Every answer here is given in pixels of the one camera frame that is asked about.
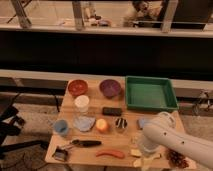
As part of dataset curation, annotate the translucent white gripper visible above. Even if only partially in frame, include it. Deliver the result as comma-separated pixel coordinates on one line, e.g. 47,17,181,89
136,133,159,157

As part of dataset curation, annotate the yellow banana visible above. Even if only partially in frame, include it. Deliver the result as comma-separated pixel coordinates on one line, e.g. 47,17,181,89
130,149,161,168

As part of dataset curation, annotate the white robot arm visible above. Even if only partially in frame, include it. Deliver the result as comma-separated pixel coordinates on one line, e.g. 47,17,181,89
137,112,213,169

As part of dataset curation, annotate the purple bowl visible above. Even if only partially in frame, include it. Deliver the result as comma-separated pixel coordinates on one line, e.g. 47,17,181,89
99,79,122,98

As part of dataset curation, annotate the red bowl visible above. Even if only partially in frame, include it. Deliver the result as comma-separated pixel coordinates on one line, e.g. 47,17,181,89
68,79,88,97

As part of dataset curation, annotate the blue sponge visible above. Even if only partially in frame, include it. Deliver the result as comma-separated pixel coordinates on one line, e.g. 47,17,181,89
137,118,148,130

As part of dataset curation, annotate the red chili pepper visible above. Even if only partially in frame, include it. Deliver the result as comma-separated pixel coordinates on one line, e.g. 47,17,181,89
95,149,125,159

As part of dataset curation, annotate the bunch of red grapes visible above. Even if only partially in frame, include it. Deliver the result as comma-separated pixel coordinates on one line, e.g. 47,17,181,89
167,150,189,169

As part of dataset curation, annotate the small metal cup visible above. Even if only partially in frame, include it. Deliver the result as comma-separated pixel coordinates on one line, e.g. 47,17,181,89
115,118,127,133

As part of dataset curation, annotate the red yellow apple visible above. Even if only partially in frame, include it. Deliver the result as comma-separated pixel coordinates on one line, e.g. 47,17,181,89
95,119,109,133

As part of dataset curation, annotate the green plastic tray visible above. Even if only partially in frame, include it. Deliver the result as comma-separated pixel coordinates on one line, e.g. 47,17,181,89
125,76,178,112

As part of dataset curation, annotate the black rectangular block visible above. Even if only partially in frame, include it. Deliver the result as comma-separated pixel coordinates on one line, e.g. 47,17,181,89
102,107,122,116

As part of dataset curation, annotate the grey-blue crumpled cloth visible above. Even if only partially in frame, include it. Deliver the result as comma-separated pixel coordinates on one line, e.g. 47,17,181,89
73,116,96,132

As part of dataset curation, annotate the white cup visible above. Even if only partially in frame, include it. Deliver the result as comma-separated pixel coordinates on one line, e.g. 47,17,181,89
74,95,90,114

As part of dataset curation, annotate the small metal clip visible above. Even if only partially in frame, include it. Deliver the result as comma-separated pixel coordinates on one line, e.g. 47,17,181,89
52,147,68,162

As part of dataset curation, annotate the blue cup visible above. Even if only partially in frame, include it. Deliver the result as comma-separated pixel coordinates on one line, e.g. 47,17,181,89
53,120,69,136

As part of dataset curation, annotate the black chair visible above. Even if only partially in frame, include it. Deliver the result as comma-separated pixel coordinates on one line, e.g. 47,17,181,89
0,95,49,160

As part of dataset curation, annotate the black handled peeler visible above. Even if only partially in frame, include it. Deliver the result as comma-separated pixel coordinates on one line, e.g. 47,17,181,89
61,139,102,149

